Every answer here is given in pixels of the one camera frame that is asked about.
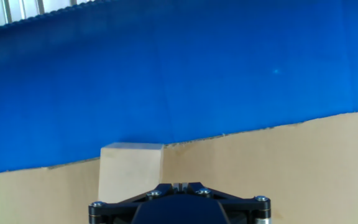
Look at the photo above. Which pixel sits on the blue mountain print cloth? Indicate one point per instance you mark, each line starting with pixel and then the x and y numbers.
pixel 166 77

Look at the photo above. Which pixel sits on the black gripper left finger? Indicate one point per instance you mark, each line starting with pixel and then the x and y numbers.
pixel 113 211

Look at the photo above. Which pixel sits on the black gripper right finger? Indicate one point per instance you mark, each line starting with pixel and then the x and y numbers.
pixel 247 211

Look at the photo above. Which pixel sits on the brown cardboard sheet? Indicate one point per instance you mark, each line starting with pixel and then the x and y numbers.
pixel 275 161

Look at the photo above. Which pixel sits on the small wooden block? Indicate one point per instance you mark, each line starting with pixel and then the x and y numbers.
pixel 129 171

